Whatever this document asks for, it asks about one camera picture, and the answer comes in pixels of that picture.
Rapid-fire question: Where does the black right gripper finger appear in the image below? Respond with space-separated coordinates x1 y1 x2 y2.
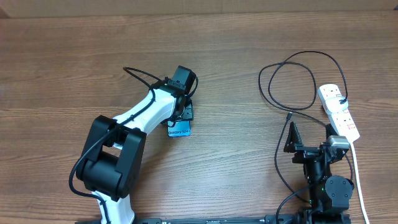
284 121 303 153
325 124 338 139

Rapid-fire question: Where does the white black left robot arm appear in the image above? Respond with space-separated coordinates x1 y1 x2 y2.
68 66 198 224

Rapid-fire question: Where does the white charger plug adapter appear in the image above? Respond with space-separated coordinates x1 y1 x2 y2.
324 96 348 114

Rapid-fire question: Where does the blue Galaxy smartphone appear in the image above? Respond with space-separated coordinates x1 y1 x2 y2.
167 120 191 138

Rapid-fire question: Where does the white power strip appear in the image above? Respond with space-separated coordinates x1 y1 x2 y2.
317 84 360 144

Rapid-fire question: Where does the white power strip cord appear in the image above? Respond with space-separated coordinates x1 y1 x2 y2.
349 141 370 224

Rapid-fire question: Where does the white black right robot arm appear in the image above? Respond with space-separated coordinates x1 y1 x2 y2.
284 122 354 223

